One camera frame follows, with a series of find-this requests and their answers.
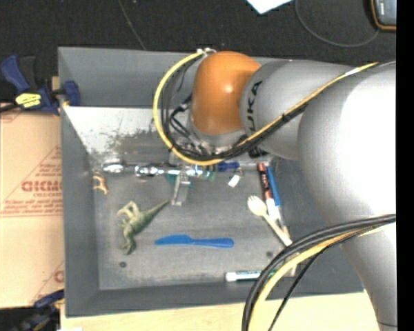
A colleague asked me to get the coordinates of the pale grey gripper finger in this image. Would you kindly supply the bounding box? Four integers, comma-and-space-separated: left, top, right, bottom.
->
170, 177, 183, 206
179, 179, 192, 207

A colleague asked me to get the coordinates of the small blue object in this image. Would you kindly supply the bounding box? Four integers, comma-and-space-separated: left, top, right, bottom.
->
216, 160, 241, 172

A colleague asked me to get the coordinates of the shiny chrome metal tool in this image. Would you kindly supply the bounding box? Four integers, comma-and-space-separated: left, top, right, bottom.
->
101, 162, 170, 179

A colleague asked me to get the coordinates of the blue plastic knife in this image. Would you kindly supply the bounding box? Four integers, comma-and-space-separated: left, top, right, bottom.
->
154, 234, 235, 249

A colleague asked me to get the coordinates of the green toy dinosaur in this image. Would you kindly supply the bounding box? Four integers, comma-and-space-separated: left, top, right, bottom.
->
115, 199, 170, 256

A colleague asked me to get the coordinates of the grey metal bin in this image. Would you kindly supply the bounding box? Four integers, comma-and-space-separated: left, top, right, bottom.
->
57, 46, 366, 317

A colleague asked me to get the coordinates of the white plastic spork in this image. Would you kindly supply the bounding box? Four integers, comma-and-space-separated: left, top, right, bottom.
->
246, 194, 293, 248

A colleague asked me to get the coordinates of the blue and white pen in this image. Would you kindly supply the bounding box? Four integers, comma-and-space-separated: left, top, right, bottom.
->
264, 165, 285, 228

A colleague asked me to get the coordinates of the white and green marker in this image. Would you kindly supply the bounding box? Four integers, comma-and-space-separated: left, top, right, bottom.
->
225, 269, 280, 283

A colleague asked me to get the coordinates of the brown cardboard board, red print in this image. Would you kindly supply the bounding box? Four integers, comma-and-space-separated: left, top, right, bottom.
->
0, 103, 66, 310

